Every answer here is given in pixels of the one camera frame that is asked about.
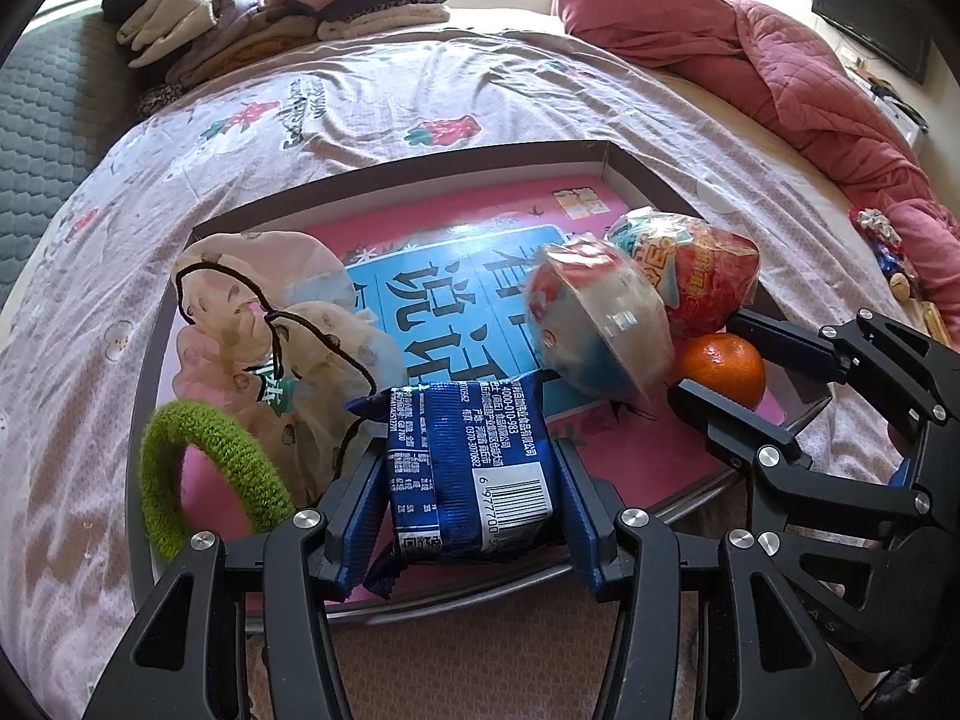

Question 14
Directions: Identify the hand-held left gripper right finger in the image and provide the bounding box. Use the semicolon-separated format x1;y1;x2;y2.
551;435;863;720

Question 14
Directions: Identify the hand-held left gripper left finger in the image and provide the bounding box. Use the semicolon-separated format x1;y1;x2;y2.
82;431;391;720

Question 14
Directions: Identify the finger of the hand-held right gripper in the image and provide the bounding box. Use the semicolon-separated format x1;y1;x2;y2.
724;307;947;430
667;381;931;541

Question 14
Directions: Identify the orange mandarin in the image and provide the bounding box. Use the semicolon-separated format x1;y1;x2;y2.
679;334;766;428

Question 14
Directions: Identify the blue snack packet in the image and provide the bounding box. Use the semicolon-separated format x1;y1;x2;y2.
346;371;582;601

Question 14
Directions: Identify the green fuzzy scrunchie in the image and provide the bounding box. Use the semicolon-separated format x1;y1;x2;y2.
139;400;293;563

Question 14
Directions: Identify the pink cardboard box tray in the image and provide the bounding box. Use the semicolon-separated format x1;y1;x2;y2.
127;139;833;627

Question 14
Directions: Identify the pink and blue book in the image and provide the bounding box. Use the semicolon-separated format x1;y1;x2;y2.
161;180;788;593

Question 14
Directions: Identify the beige dotted scrunchie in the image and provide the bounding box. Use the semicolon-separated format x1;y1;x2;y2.
171;229;406;511

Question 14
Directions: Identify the pink quilted blanket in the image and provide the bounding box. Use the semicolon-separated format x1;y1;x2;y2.
559;0;960;350

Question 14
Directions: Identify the white side table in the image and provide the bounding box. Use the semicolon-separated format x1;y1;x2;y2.
847;45;931;151

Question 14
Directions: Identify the black flat television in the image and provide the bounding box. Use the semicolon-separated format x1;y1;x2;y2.
811;0;932;83

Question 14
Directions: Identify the strawberry print bedsheet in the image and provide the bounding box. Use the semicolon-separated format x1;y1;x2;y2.
0;11;960;720

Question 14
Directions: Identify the grey quilted headboard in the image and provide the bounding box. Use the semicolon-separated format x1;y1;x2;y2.
0;7;151;301

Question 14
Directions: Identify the pile of folded clothes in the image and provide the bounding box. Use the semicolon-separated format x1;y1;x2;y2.
101;0;451;87

